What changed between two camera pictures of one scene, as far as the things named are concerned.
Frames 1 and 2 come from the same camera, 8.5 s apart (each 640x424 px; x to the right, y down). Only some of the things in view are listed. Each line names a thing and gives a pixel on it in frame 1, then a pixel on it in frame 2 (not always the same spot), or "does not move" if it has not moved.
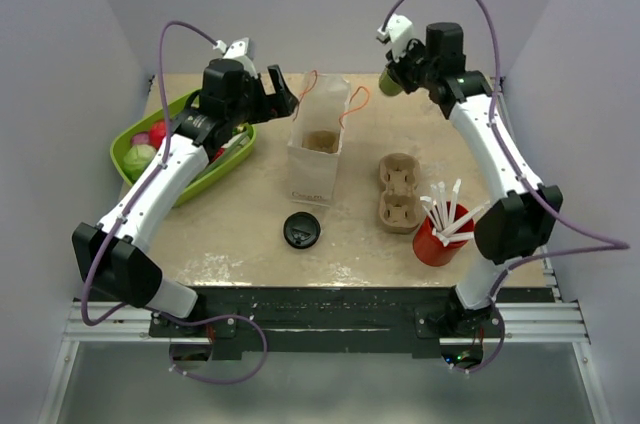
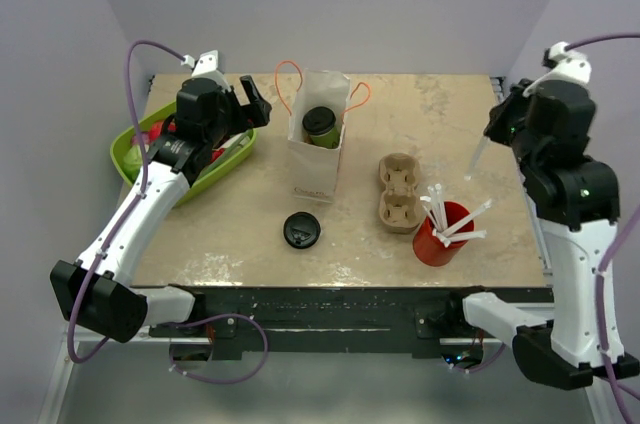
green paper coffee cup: [387, 85] → [330, 140]
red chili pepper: [218, 155] does not move
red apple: [157, 133] does not move
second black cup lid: [301, 230] does not move
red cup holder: [428, 246] does not move
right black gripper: [413, 47] → [495, 126]
